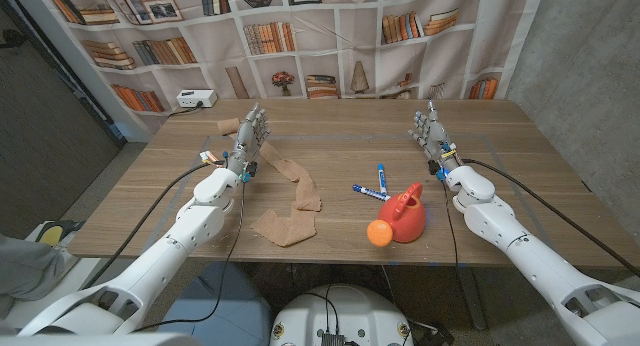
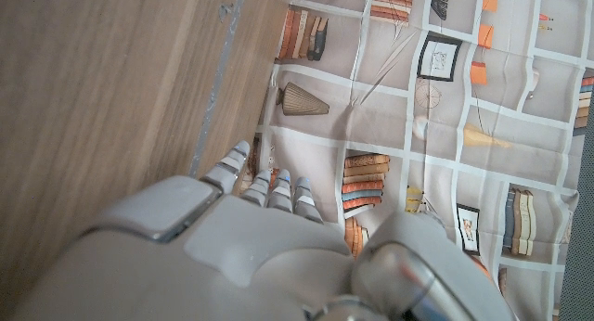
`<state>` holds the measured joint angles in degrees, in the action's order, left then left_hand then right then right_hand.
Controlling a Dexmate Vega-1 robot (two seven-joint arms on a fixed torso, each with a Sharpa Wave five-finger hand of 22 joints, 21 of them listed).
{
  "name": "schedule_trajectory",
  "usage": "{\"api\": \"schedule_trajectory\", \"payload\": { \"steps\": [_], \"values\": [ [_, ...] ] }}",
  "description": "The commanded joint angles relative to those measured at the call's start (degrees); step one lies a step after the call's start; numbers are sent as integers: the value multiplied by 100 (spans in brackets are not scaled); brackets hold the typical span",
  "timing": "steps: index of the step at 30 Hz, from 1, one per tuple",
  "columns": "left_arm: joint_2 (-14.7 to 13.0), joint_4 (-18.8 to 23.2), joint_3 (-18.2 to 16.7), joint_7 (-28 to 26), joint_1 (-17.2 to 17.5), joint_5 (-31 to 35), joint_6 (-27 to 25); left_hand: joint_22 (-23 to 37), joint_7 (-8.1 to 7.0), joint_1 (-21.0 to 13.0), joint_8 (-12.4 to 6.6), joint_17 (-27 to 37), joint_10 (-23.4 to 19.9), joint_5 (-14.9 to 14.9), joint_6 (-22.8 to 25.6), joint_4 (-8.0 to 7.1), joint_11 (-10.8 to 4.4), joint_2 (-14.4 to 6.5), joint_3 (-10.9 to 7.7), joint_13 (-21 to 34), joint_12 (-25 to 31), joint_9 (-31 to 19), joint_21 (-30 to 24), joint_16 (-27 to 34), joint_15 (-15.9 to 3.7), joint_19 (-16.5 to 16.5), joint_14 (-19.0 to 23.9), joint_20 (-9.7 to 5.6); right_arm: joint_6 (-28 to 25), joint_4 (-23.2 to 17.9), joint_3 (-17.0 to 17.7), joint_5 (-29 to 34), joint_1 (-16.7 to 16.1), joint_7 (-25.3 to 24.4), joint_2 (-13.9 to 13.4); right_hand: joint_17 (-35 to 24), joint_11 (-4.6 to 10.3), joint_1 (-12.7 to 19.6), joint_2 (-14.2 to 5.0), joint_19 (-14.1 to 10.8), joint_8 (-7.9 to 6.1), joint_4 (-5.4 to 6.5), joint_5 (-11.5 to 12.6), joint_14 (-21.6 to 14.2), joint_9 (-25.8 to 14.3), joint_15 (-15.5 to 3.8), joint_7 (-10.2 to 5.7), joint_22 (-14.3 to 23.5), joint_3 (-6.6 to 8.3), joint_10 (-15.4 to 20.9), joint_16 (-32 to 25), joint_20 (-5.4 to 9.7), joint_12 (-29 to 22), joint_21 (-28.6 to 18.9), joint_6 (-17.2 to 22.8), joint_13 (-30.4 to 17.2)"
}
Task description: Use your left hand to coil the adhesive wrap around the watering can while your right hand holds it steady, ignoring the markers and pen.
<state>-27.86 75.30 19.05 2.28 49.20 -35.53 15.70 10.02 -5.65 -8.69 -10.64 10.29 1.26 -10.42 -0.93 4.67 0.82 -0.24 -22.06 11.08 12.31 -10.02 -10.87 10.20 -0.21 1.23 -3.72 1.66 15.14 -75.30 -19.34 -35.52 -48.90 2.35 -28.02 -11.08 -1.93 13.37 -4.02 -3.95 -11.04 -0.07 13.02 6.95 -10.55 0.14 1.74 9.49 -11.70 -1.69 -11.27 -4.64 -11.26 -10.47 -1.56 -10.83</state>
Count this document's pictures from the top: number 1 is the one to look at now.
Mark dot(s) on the red watering can orange spout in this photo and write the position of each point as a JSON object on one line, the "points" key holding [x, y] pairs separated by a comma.
{"points": [[405, 218]]}

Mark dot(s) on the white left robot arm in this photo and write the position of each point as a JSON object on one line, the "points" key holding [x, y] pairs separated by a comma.
{"points": [[195, 226]]}

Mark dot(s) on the yellow black foot pedal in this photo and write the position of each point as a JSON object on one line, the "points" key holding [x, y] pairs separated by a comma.
{"points": [[50, 233]]}

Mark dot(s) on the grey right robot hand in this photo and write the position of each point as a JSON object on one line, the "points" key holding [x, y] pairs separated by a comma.
{"points": [[435, 138]]}

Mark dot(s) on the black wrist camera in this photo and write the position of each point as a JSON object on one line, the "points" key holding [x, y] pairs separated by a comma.
{"points": [[434, 167], [251, 169]]}

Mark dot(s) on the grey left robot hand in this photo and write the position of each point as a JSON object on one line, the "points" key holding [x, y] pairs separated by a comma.
{"points": [[247, 141]]}

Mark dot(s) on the dark perforated panel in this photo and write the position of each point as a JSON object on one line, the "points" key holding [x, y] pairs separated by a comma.
{"points": [[40, 136]]}

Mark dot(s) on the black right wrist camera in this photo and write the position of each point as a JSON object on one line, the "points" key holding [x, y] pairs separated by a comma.
{"points": [[434, 167]]}

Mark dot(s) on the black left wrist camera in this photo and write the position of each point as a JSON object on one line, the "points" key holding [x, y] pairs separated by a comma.
{"points": [[251, 169]]}

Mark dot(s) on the grey table leg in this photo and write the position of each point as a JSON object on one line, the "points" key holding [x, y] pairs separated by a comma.
{"points": [[472, 301]]}

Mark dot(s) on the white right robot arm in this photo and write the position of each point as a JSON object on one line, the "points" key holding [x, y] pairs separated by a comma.
{"points": [[500, 221]]}

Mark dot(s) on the person in grey trousers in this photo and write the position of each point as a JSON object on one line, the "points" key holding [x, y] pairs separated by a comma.
{"points": [[25, 271]]}

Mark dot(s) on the light blue marker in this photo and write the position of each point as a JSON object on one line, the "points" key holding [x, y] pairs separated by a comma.
{"points": [[381, 176]]}

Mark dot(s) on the tan adhesive wrap strip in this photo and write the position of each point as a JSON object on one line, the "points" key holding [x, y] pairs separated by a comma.
{"points": [[287, 231]]}

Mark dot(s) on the orange marker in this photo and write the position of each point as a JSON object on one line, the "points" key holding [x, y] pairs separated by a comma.
{"points": [[212, 158]]}

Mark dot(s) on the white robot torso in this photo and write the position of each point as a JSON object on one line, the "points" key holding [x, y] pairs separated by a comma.
{"points": [[350, 316]]}

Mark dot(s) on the white pen dark blue cap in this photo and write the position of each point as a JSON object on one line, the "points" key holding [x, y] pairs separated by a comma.
{"points": [[370, 192]]}

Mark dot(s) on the printed bookshelf backdrop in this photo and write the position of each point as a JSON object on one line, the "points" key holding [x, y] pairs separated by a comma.
{"points": [[350, 36]]}

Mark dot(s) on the blue grey base cover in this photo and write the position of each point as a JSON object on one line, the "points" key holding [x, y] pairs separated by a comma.
{"points": [[235, 311]]}

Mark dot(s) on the white power strip box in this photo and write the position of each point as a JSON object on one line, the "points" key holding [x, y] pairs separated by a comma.
{"points": [[195, 98]]}

